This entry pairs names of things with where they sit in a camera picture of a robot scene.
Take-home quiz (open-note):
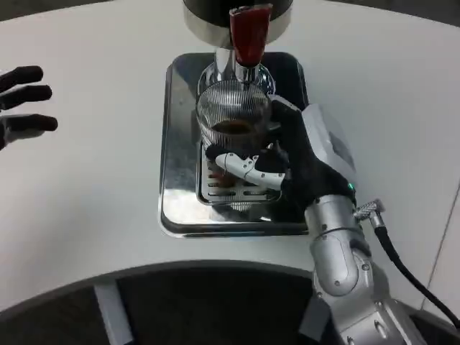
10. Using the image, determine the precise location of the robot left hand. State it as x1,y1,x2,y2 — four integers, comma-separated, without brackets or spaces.
0,65,59,152

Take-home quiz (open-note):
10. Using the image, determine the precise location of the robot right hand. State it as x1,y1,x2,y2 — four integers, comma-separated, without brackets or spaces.
204,95,358,215

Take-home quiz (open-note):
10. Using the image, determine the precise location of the clear ribbed glass cup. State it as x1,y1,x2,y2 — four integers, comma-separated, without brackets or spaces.
195,80,278,188

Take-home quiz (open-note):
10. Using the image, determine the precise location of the steel slotted tray grid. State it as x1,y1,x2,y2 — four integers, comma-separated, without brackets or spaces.
196,139,289,206

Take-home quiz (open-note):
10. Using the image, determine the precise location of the steel drip tray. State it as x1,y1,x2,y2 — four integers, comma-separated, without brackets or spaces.
157,52,313,241

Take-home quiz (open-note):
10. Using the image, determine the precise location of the black steel drink dispenser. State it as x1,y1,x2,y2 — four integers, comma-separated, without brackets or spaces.
181,0,295,95

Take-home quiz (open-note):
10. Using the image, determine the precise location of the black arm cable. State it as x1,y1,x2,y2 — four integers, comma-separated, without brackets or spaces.
353,198,460,334

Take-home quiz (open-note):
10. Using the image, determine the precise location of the red tap handle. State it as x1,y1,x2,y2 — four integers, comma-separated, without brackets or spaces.
229,3,273,68

